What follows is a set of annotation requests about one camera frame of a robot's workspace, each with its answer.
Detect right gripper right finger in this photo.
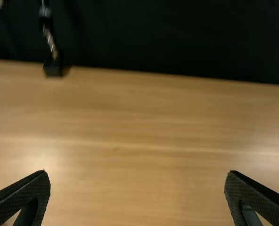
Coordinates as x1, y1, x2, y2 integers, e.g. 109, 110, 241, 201
224, 170, 279, 226

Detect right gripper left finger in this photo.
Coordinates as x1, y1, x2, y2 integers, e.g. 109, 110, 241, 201
0, 170, 51, 226

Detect black clamp stand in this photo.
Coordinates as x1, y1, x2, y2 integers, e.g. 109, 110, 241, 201
38, 0, 72, 78

